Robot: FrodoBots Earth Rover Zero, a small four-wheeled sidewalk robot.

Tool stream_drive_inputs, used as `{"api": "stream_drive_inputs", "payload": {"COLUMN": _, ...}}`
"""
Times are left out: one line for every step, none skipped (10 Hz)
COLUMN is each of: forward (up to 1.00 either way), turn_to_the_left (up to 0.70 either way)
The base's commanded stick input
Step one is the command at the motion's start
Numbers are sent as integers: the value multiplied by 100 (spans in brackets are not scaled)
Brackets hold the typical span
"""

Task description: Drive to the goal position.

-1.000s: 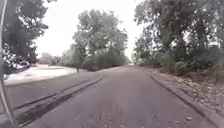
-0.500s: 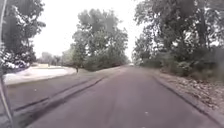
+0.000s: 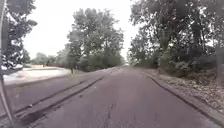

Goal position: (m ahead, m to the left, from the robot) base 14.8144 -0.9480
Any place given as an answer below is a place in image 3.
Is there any stone kerb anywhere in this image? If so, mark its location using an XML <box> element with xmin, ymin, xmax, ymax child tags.
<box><xmin>142</xmin><ymin>71</ymin><xmax>224</xmax><ymax>127</ymax></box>

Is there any group of leafy trees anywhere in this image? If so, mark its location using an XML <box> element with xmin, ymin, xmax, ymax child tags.
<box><xmin>54</xmin><ymin>7</ymin><xmax>126</xmax><ymax>73</ymax></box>

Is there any row of tall trees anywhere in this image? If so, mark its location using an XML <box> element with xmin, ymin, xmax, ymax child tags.
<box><xmin>127</xmin><ymin>0</ymin><xmax>224</xmax><ymax>80</ymax></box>

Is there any distant row of trees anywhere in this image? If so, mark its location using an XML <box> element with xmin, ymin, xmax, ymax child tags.
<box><xmin>29</xmin><ymin>51</ymin><xmax>58</xmax><ymax>66</ymax></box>

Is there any leaf-strewn earth verge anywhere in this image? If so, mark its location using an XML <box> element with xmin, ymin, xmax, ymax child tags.
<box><xmin>146</xmin><ymin>66</ymin><xmax>224</xmax><ymax>114</ymax></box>

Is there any grey asphalt side lane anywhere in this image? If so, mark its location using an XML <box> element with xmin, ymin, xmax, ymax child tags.
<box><xmin>0</xmin><ymin>69</ymin><xmax>107</xmax><ymax>116</ymax></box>

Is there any grey asphalt road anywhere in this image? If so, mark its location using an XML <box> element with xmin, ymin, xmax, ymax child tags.
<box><xmin>30</xmin><ymin>65</ymin><xmax>222</xmax><ymax>128</ymax></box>

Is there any concrete kerb strip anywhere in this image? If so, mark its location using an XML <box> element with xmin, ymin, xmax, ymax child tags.
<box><xmin>0</xmin><ymin>67</ymin><xmax>118</xmax><ymax>128</ymax></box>

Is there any pale open ground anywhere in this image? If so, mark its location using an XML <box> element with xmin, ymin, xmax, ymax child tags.
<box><xmin>2</xmin><ymin>64</ymin><xmax>73</xmax><ymax>86</ymax></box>

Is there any dark leafy tree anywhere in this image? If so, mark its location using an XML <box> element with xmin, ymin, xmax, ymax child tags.
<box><xmin>0</xmin><ymin>0</ymin><xmax>39</xmax><ymax>70</ymax></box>

